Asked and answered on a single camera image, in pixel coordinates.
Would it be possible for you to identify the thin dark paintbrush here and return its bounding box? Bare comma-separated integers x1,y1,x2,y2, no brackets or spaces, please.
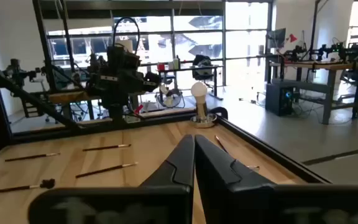
4,152,62,162
82,143,132,152

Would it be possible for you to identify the black computer tower blue light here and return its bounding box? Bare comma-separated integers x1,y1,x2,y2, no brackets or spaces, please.
265,82,295,117

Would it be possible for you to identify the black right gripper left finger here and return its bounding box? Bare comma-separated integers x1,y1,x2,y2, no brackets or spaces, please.
28,134,196,224

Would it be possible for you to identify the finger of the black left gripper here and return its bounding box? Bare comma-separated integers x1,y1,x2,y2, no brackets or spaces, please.
121,77,131,96
129,77,139,96

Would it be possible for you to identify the white bulb lamp metal base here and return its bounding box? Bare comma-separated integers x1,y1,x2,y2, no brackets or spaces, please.
189,81,218,129

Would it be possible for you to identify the wooden workbench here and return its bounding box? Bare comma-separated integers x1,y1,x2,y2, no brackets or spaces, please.
268,58,358,125
47,90,104,122

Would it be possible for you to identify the red desk lamp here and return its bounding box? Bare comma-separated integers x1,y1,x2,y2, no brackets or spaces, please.
278,33,298,60

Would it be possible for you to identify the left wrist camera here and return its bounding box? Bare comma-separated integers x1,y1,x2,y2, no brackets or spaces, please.
106,45,142,72

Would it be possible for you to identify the black fan-head brush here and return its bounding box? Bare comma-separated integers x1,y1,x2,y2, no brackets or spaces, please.
0,178,56,196

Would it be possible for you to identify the dark grey pen silver tip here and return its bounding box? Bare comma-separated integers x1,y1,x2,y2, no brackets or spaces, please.
214,134,261,171

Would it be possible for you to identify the black computer monitor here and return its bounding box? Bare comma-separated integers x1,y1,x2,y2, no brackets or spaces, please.
266,28,287,50

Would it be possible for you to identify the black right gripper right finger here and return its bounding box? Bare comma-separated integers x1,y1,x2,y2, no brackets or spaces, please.
195,134,358,224

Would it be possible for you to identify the black standing desk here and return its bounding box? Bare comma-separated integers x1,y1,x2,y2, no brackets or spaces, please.
158,63,224,101

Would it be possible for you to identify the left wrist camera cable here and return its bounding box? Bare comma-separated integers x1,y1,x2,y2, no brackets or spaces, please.
112,16,141,48

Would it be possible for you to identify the white floor fan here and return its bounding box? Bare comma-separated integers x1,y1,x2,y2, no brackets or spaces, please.
155,84,186,110

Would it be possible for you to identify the thin black pen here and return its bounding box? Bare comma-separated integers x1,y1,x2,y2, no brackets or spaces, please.
75,161,139,179

